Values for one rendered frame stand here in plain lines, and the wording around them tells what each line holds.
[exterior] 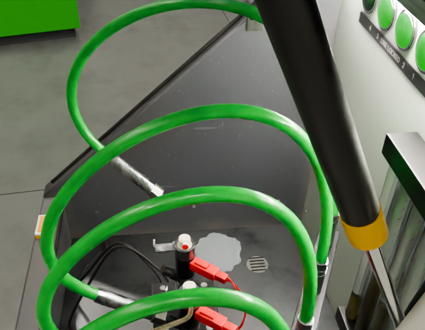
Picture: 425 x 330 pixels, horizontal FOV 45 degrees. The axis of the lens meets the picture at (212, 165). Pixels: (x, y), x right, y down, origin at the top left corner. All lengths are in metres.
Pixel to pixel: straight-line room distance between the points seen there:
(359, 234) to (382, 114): 0.51
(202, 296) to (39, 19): 3.66
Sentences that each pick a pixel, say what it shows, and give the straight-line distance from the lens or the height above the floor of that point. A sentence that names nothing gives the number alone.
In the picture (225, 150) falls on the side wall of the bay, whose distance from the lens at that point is 0.99.
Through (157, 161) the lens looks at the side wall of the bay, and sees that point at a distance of 1.00.
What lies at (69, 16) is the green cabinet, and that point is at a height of 0.18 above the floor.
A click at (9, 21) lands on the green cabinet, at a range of 3.98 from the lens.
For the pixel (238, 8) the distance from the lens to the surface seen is 0.58.
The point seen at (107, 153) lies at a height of 1.34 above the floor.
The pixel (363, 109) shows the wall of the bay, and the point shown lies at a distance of 0.81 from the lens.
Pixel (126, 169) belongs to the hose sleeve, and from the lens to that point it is 0.76.
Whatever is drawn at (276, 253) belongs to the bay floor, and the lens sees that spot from 1.09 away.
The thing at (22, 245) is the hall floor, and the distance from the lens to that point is 2.35.
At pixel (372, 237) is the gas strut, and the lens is 0.24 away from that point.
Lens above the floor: 1.63
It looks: 38 degrees down
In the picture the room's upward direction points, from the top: 2 degrees clockwise
